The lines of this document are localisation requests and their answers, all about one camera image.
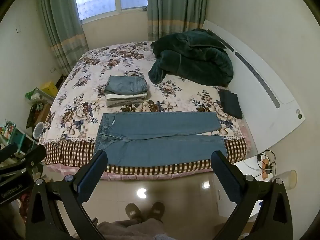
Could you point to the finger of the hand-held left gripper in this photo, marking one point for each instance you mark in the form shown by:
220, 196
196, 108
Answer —
8, 150
32, 156

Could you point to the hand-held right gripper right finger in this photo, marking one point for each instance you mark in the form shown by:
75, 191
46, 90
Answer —
227, 180

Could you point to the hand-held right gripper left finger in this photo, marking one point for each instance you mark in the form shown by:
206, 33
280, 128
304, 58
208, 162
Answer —
91, 177

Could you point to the blue denim pants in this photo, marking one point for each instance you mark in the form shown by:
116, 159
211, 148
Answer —
125, 85
155, 140

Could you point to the folded grey pants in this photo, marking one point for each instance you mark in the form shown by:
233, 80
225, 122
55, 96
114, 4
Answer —
125, 104

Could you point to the folded white pants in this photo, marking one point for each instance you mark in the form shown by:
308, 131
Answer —
125, 97

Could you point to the folded blue denim pants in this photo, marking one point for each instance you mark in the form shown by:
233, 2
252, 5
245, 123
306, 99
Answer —
125, 85

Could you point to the teal toy shelf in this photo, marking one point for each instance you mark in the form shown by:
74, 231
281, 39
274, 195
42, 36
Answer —
17, 137

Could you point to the white nightstand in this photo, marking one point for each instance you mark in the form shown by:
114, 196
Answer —
250, 171

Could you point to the white mesh basket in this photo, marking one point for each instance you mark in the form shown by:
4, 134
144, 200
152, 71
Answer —
38, 130

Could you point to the orange power strip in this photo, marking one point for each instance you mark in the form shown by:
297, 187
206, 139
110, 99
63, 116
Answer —
265, 167

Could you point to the dark crumpled cloth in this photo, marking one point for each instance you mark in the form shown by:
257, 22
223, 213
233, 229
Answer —
32, 115

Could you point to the cardboard box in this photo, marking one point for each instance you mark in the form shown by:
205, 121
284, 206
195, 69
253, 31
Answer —
45, 113

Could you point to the brown slipper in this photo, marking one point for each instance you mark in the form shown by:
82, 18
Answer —
156, 211
133, 212

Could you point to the translucent plastic jar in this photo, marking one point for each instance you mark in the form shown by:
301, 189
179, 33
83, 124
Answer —
285, 179

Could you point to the green plastic bag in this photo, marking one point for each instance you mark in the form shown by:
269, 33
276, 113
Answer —
30, 94

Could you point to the person's legs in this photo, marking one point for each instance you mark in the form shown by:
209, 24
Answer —
130, 230

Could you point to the yellow box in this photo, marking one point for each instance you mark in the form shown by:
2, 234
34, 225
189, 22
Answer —
50, 88

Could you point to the folded dark cloth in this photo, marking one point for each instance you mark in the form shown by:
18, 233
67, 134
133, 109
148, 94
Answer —
231, 103

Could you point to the white headboard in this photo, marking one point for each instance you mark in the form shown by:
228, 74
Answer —
250, 92

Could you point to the floral bedspread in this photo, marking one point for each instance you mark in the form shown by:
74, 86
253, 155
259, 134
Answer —
87, 80

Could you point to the dark green quilt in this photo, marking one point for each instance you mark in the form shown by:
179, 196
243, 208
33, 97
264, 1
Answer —
200, 60

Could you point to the green curtain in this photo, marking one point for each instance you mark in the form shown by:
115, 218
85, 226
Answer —
175, 10
62, 30

